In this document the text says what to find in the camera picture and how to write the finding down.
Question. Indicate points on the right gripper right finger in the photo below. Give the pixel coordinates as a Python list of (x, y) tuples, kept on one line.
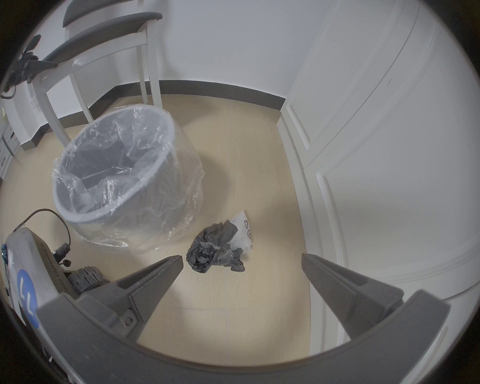
[(348, 300)]

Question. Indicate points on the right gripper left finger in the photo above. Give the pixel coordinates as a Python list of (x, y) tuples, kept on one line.
[(150, 285)]

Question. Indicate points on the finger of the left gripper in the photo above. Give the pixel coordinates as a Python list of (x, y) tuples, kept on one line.
[(41, 66)]

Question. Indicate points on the black plastic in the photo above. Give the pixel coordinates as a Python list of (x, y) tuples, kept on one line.
[(210, 247)]

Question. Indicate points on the clear plastic bag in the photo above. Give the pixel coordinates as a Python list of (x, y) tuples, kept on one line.
[(187, 195)]

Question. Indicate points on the white printed paper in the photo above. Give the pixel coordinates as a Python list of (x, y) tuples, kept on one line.
[(243, 240)]

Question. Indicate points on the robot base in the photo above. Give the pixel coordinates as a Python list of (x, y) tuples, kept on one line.
[(33, 262)]

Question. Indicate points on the white trash bin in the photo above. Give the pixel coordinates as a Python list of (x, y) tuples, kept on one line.
[(75, 165)]

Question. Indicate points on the white chair dark grey seat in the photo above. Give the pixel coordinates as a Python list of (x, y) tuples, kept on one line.
[(105, 33)]

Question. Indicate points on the white chest of drawers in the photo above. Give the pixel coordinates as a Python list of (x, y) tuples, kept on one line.
[(9, 150)]

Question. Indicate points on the white wardrobe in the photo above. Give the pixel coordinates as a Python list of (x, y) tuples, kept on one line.
[(375, 150)]

